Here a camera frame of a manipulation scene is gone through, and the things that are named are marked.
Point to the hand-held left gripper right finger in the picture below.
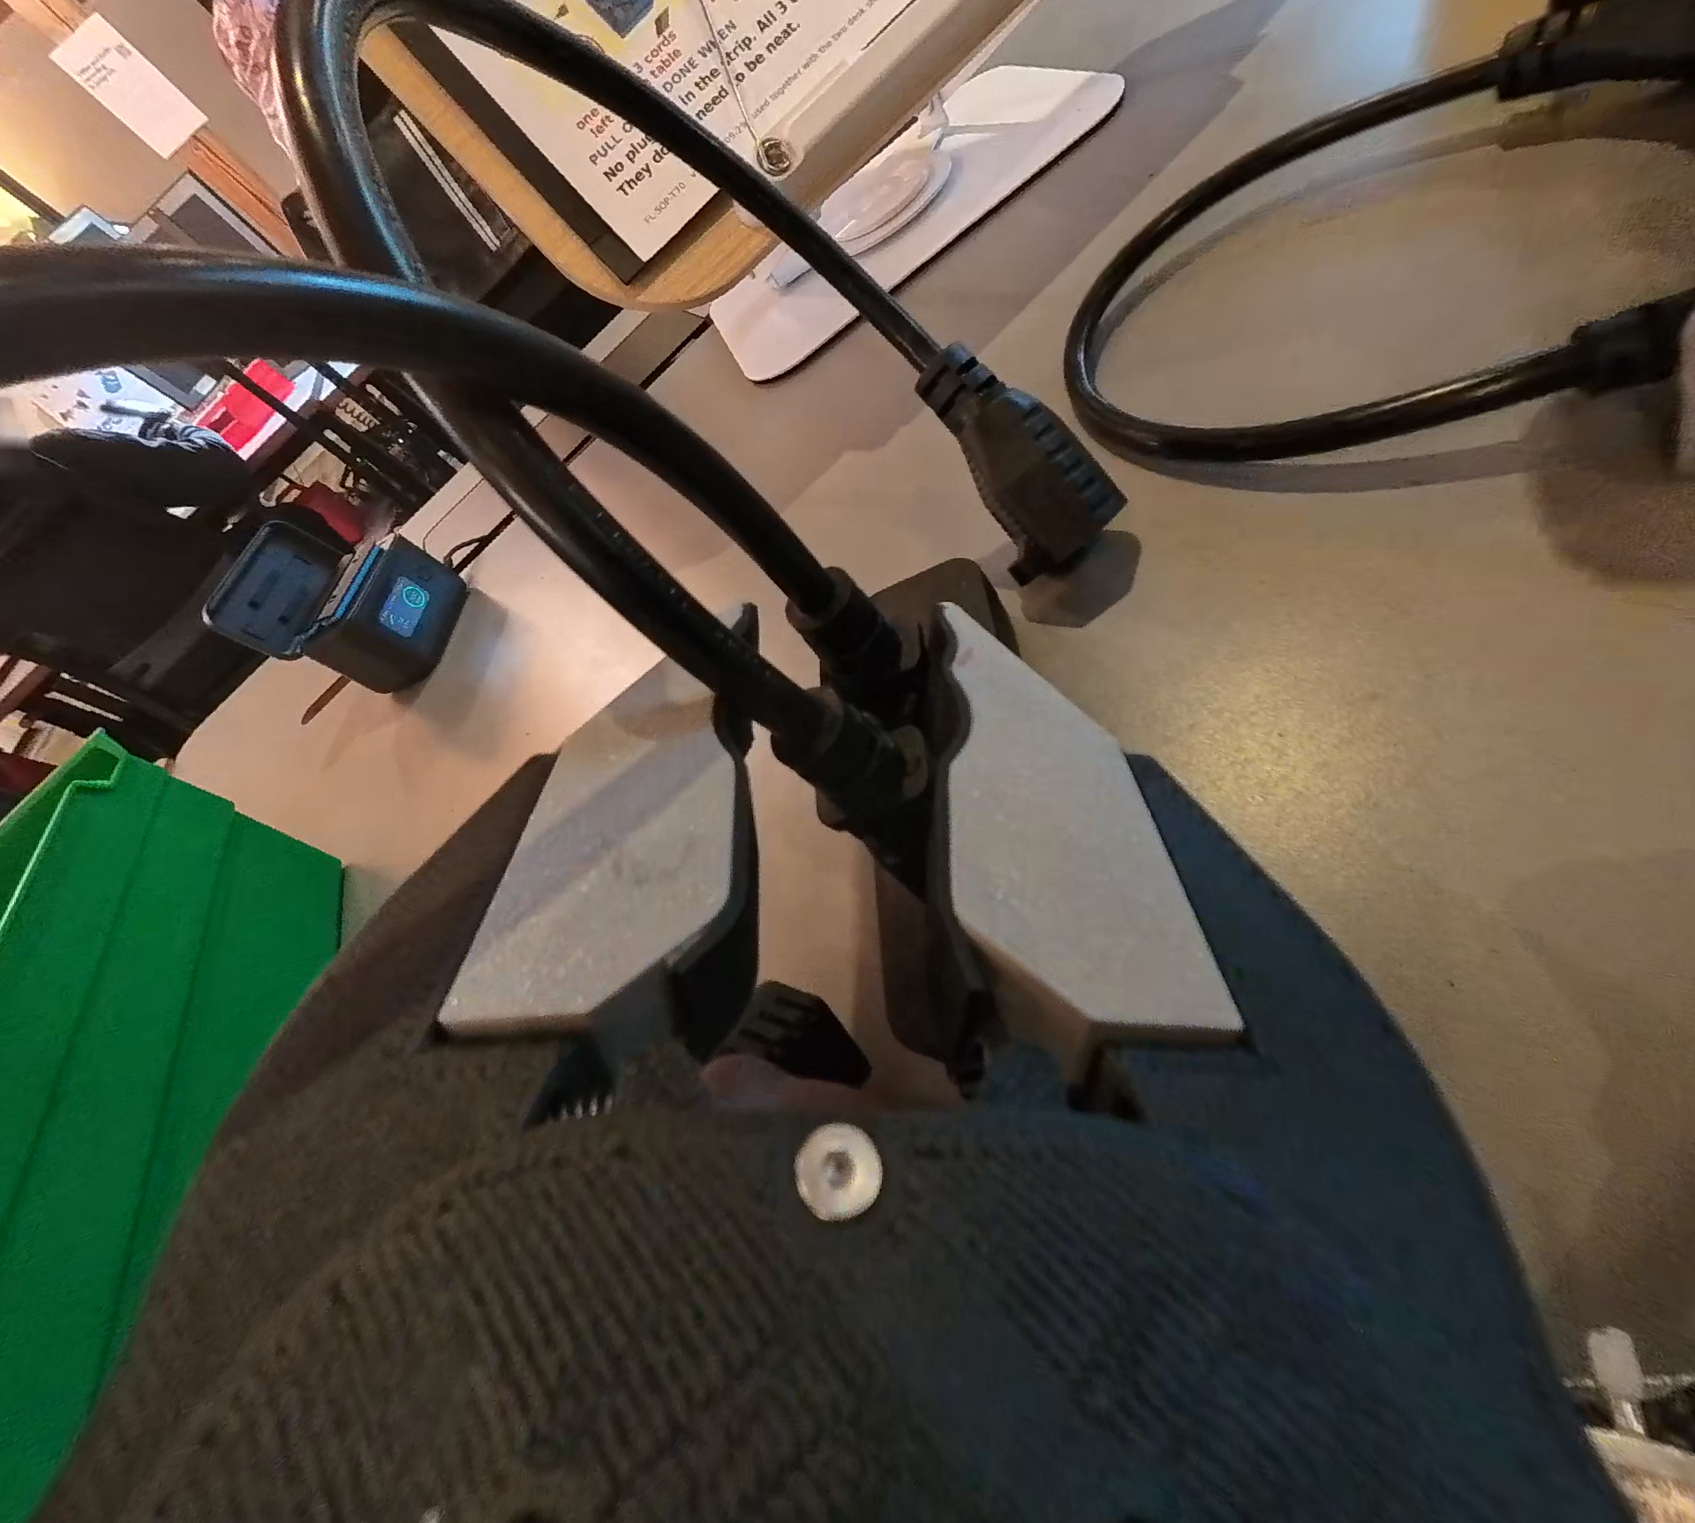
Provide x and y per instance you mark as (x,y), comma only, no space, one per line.
(1086,860)

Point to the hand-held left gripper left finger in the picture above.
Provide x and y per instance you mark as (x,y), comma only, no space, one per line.
(595,874)

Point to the black power strip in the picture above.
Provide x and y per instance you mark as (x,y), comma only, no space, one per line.
(913,887)

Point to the dark charging case with screen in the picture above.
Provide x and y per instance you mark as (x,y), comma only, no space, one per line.
(383,636)

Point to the green plastic bin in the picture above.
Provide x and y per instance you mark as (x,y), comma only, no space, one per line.
(132,1019)

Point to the white wall sign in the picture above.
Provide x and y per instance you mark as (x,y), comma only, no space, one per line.
(125,86)

